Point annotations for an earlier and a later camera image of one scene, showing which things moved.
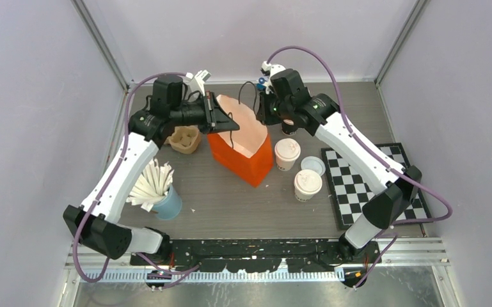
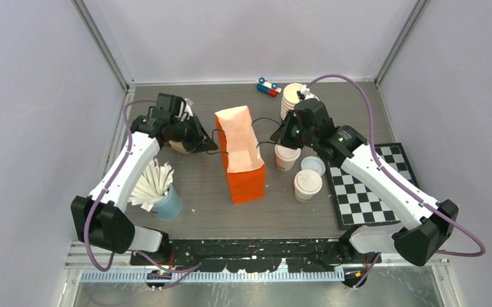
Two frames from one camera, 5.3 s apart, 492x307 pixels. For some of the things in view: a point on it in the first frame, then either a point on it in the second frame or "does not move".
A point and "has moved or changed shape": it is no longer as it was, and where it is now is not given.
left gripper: (216, 119) -> (201, 142)
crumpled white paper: (155, 181) does not move
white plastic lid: (308, 181) does not move
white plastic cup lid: (287, 149) does not move
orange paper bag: (247, 154) has moved or changed shape
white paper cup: (304, 193) does not move
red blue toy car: (260, 86) does not move
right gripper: (263, 114) -> (281, 137)
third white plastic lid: (315, 163) does not move
